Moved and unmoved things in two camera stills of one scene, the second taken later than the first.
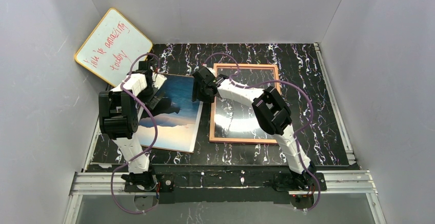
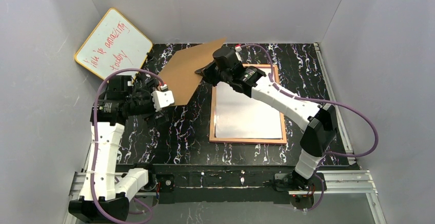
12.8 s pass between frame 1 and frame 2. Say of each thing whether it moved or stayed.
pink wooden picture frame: stayed
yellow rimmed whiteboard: stayed
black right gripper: moved
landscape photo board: moved
